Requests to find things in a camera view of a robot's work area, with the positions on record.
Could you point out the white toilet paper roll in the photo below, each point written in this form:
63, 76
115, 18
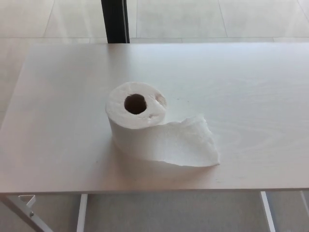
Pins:
135, 135

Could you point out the white straight table leg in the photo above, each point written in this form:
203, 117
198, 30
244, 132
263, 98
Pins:
82, 212
268, 212

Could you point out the white slanted table leg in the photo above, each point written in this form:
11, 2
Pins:
21, 213

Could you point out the black vertical post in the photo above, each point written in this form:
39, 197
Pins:
113, 21

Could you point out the white metal table bracket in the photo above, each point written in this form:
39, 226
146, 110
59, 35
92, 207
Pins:
27, 198

